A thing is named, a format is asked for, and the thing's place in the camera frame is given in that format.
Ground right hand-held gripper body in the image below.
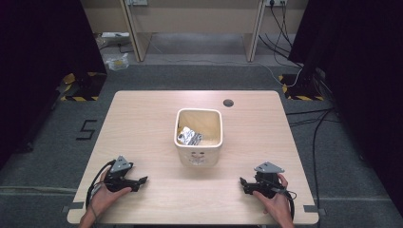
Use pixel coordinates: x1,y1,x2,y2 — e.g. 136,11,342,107
249,161,286,200

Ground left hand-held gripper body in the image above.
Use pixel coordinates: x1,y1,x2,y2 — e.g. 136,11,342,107
103,155,141,193

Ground white square bin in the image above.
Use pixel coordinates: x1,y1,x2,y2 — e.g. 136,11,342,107
173,107,224,167

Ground silver foil packet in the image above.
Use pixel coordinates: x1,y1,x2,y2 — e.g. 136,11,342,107
176,125,204,147

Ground person's right hand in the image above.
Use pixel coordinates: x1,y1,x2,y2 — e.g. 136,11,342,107
252,173,295,226

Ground person's left hand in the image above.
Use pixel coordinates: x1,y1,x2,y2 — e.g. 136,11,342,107
89,171,133,219

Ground grey tape strip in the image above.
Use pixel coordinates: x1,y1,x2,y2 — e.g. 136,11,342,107
61,201,86,214
302,204,326,217

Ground hazard-striped stand base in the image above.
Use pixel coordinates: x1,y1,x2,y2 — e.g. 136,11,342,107
278,73,325,103
59,71,108,103

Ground clear plastic bag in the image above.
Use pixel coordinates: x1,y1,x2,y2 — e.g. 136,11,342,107
105,52,130,71

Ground black curtain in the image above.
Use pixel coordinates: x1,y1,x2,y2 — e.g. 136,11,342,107
287,0,403,218
0,0,108,170

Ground white power strip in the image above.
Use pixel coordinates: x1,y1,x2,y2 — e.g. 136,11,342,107
100,30,131,40

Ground beige wooden desk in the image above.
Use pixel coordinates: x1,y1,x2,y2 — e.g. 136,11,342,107
80,0,310,64

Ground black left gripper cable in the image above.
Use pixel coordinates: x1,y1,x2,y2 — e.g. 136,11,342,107
85,159,117,211

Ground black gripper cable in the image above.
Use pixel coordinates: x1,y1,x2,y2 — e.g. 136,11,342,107
279,187,298,222
85,159,117,211

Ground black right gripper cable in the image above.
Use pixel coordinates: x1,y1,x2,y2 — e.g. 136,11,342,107
279,187,298,222

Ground black floor cable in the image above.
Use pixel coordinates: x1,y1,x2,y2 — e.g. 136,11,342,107
284,106,342,228

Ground black wall cables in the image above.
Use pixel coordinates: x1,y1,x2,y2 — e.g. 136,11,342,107
257,2,306,69

